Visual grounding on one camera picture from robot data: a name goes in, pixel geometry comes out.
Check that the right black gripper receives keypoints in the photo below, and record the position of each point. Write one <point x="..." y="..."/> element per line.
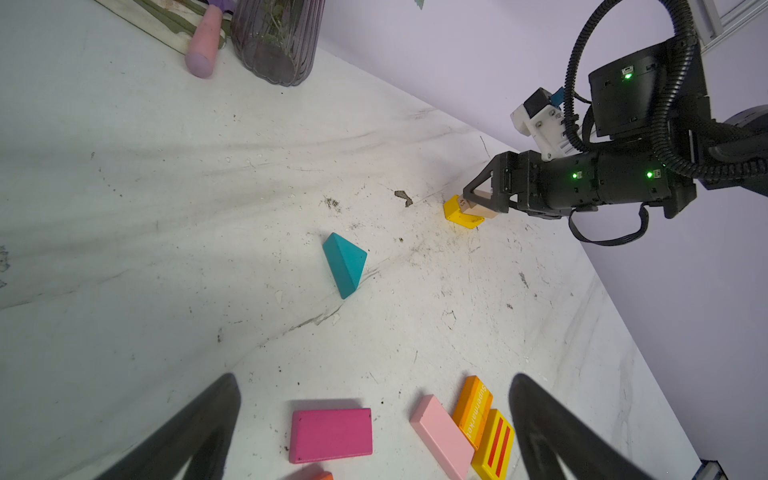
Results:
<point x="525" y="183"/>

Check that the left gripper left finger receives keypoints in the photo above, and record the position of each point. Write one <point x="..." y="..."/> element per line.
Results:
<point x="195" y="441"/>

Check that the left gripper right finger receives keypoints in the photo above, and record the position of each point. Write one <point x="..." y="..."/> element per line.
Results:
<point x="550" y="436"/>

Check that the natural wood block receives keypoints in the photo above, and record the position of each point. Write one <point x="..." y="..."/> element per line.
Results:
<point x="471" y="208"/>

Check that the magenta wood block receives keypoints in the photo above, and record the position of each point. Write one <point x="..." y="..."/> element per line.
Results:
<point x="331" y="434"/>

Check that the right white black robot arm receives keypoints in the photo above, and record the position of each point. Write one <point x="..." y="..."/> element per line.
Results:
<point x="646" y="138"/>

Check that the yellow red striped block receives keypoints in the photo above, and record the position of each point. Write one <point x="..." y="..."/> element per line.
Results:
<point x="492" y="459"/>

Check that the orange ridged wood block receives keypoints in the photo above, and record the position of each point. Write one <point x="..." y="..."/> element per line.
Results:
<point x="472" y="410"/>

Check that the pink wood block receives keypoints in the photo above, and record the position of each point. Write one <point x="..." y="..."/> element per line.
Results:
<point x="442" y="437"/>

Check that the teal triangular wood block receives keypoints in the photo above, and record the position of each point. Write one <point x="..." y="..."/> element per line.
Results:
<point x="346" y="261"/>

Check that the dark purple glass vase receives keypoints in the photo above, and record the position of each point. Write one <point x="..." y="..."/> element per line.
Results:
<point x="277" y="39"/>

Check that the pink tube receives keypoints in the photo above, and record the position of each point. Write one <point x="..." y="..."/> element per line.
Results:
<point x="204" y="45"/>

